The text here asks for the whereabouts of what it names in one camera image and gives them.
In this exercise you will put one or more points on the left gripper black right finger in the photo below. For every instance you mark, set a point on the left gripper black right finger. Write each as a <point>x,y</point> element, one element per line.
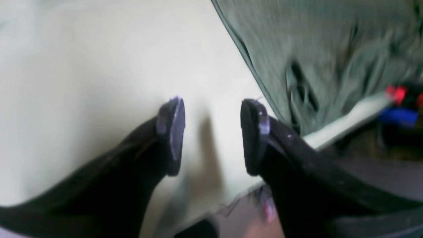
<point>319,196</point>

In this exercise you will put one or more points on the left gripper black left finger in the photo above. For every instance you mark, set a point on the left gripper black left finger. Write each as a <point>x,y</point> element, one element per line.
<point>108,196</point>

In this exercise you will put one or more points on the green T-shirt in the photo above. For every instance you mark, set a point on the green T-shirt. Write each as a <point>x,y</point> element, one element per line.
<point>314,60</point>

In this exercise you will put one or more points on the red and blue clamp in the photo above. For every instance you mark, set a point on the red and blue clamp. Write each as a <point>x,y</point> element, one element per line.
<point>404,110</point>

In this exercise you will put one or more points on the light green table cloth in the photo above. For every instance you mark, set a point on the light green table cloth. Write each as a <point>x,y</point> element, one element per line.
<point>78,76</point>

